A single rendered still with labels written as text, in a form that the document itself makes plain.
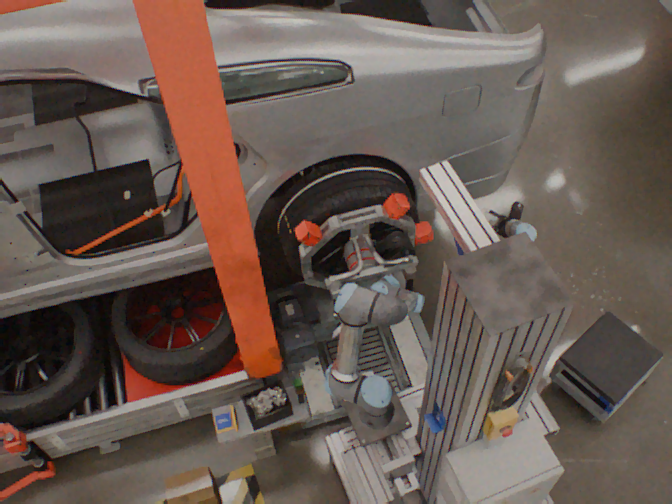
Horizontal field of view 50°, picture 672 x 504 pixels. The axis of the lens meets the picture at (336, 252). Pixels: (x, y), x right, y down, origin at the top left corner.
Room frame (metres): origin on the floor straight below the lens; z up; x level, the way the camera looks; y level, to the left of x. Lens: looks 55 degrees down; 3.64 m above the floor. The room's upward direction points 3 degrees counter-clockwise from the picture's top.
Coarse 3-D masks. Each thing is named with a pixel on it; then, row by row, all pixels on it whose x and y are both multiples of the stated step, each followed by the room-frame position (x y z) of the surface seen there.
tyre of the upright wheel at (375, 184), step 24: (336, 168) 2.15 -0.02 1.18; (384, 168) 2.20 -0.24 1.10; (288, 192) 2.13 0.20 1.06; (312, 192) 2.05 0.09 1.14; (336, 192) 2.02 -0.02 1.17; (360, 192) 2.01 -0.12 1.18; (384, 192) 2.03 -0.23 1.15; (408, 192) 2.13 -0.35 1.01; (288, 216) 2.02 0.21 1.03; (312, 216) 1.94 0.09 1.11; (288, 240) 1.92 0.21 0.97
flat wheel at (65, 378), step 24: (24, 312) 1.94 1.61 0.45; (48, 312) 1.95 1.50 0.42; (72, 312) 1.89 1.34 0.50; (0, 336) 1.85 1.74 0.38; (24, 336) 1.78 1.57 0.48; (96, 336) 1.79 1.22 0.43; (0, 360) 1.66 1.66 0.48; (24, 360) 1.65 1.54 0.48; (72, 360) 1.62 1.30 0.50; (96, 360) 1.67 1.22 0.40; (48, 384) 1.50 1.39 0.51; (72, 384) 1.51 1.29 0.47; (0, 408) 1.40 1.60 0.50; (24, 408) 1.39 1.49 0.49; (48, 408) 1.42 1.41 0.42; (72, 408) 1.46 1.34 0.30
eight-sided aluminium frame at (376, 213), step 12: (336, 216) 1.93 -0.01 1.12; (348, 216) 1.93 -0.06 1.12; (360, 216) 1.94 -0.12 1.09; (372, 216) 1.92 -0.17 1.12; (384, 216) 1.92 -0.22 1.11; (408, 216) 2.01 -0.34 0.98; (324, 228) 1.90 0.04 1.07; (336, 228) 1.87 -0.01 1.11; (348, 228) 1.89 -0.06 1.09; (408, 228) 1.95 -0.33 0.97; (324, 240) 1.87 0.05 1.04; (300, 252) 1.86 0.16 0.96; (312, 252) 1.85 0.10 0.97; (396, 252) 1.99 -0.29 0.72; (408, 252) 1.95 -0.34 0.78; (312, 276) 1.84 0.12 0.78; (324, 276) 1.90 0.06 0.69; (384, 276) 1.92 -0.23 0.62; (324, 288) 1.85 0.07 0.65
